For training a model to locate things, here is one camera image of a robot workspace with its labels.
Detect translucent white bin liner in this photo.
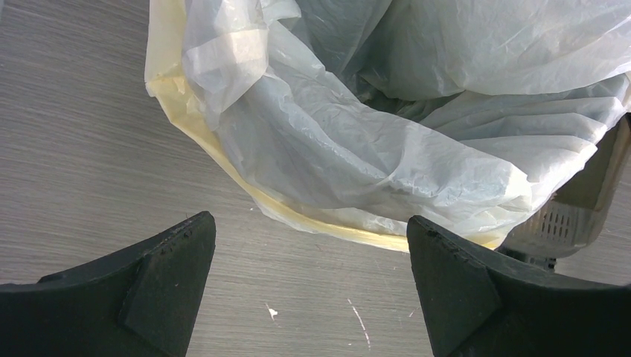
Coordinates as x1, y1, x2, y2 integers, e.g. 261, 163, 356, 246
144, 1, 630, 251

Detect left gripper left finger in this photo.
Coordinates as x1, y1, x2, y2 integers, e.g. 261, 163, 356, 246
1, 211, 216, 356

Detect brown plastic litter box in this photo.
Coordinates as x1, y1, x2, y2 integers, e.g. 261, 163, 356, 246
501, 114, 630, 259

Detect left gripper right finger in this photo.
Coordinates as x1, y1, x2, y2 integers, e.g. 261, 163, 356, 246
406, 216, 630, 356

